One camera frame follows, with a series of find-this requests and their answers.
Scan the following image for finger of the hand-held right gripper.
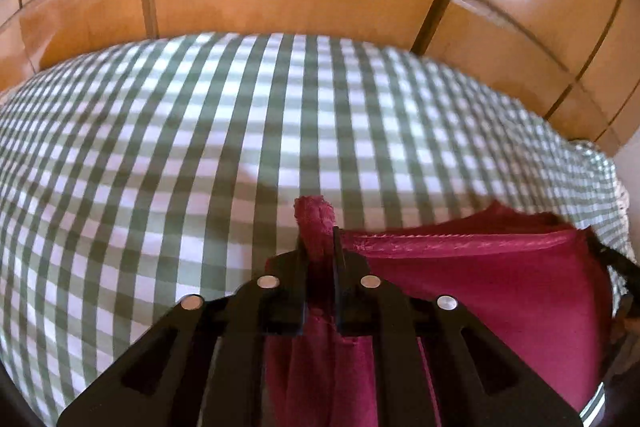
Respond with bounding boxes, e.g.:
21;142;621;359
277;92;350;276
591;234;640;300

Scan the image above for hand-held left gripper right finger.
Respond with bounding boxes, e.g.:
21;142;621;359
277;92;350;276
332;228;584;427

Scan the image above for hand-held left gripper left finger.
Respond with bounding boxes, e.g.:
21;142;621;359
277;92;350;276
57;233;309;427

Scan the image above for dark red cloth garment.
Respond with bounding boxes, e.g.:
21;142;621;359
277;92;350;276
262;196;617;427

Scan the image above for green white checked blanket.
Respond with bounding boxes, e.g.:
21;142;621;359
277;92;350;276
0;32;640;427

